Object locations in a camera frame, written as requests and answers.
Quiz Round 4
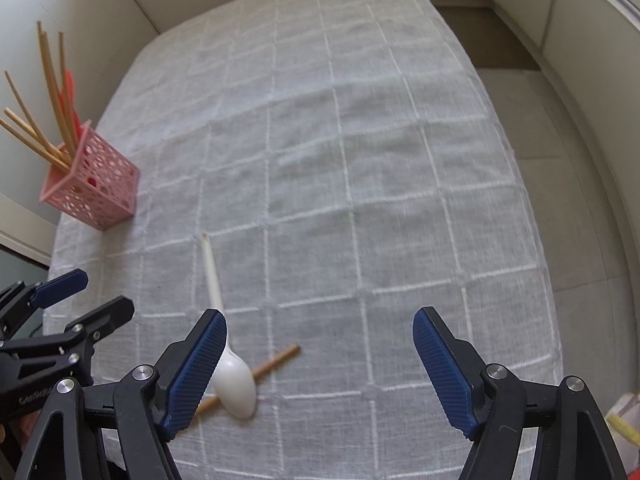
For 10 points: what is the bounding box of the white plastic spoon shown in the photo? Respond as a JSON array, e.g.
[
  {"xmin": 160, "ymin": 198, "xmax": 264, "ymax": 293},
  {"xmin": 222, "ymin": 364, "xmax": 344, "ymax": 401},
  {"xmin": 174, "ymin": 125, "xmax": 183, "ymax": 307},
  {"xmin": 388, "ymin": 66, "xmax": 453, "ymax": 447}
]
[{"xmin": 201, "ymin": 231, "xmax": 257, "ymax": 420}]

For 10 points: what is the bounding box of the pink perforated utensil holder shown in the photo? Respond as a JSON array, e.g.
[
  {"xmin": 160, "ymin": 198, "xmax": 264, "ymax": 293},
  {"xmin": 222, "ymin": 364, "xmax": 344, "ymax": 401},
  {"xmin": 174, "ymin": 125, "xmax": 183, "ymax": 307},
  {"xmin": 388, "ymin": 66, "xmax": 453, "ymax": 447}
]
[{"xmin": 39, "ymin": 120, "xmax": 141, "ymax": 231}]

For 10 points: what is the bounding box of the red plastic spoon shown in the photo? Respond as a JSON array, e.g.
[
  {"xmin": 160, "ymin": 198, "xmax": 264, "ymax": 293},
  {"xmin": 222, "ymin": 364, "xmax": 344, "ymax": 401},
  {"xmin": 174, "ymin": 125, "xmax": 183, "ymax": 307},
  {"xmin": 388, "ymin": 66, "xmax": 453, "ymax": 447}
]
[{"xmin": 57, "ymin": 70, "xmax": 85, "ymax": 141}]

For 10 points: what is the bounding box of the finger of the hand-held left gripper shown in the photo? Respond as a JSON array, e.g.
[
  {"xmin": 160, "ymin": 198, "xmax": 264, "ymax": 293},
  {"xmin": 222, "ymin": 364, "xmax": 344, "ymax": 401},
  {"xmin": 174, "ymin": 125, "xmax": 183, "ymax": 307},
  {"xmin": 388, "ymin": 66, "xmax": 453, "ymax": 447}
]
[
  {"xmin": 0, "ymin": 269, "xmax": 90, "ymax": 336},
  {"xmin": 65, "ymin": 296, "xmax": 136, "ymax": 361}
]

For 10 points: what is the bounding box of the bunch of wooden chopsticks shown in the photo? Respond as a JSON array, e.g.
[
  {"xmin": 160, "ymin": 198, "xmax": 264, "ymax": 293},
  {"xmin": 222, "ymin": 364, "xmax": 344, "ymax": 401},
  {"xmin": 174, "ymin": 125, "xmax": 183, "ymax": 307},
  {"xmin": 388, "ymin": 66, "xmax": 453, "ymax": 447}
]
[{"xmin": 0, "ymin": 21, "xmax": 81, "ymax": 168}]

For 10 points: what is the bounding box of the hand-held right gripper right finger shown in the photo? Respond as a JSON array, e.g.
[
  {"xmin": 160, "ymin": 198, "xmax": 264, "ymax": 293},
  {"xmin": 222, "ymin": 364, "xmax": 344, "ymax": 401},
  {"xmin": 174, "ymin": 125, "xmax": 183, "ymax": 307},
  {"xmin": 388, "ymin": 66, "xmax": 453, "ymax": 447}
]
[{"xmin": 412, "ymin": 306, "xmax": 628, "ymax": 480}]

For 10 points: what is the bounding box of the wooden chopstick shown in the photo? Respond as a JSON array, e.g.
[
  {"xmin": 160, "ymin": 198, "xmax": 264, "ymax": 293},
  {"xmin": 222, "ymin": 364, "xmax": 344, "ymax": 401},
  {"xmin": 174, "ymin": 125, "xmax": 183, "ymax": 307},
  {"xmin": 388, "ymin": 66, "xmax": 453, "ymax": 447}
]
[
  {"xmin": 0, "ymin": 119, "xmax": 66, "ymax": 167},
  {"xmin": 194, "ymin": 344, "xmax": 302, "ymax": 416}
]

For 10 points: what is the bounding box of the yellow and pink packet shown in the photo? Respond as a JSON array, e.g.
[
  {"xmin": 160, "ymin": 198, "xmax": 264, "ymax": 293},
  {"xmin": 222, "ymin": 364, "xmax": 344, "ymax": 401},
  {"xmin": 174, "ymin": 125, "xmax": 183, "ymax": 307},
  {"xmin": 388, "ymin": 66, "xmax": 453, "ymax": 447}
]
[{"xmin": 605, "ymin": 392, "xmax": 640, "ymax": 448}]

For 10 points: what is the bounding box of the grey checked tablecloth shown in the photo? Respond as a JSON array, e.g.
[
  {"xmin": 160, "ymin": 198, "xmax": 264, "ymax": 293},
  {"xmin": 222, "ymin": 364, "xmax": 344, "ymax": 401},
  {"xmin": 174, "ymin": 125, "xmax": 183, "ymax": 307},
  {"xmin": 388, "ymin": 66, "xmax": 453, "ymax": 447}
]
[{"xmin": 44, "ymin": 0, "xmax": 565, "ymax": 480}]

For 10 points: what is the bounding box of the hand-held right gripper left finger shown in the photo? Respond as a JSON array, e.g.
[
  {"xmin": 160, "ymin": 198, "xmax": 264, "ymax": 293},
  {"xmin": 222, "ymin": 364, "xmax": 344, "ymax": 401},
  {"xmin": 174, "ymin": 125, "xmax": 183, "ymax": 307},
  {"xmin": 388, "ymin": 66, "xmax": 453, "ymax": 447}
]
[{"xmin": 12, "ymin": 308, "xmax": 228, "ymax": 480}]

